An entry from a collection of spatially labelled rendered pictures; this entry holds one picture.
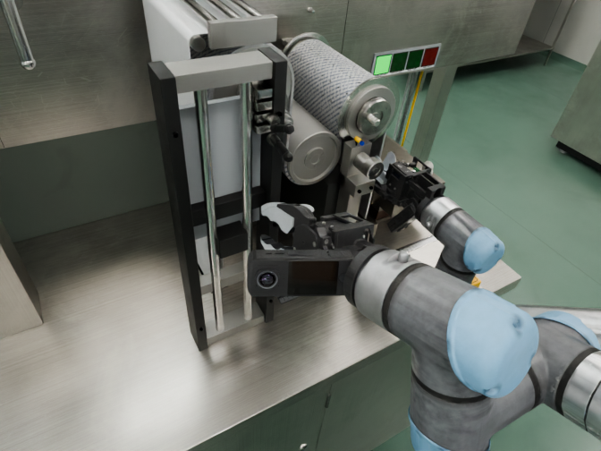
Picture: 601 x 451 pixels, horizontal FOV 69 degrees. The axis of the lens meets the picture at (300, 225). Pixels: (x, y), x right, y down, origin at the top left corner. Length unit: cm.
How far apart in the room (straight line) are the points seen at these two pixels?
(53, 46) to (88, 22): 8
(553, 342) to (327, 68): 65
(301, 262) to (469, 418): 21
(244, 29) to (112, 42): 40
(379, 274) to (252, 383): 48
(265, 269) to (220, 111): 25
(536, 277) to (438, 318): 227
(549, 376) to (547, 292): 210
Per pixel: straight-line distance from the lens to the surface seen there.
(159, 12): 79
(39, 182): 111
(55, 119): 104
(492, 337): 36
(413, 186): 91
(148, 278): 102
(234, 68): 55
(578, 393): 50
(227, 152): 64
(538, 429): 209
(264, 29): 67
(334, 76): 91
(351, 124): 87
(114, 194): 116
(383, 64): 133
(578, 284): 274
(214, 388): 85
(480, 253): 82
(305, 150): 85
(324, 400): 104
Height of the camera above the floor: 165
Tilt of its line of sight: 42 degrees down
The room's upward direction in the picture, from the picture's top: 6 degrees clockwise
